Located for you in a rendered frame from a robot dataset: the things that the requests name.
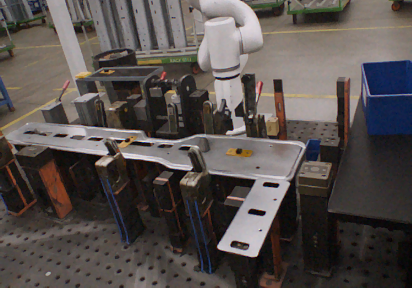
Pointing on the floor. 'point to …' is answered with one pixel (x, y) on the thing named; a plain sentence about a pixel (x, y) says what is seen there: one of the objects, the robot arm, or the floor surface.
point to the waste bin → (122, 55)
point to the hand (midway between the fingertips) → (234, 120)
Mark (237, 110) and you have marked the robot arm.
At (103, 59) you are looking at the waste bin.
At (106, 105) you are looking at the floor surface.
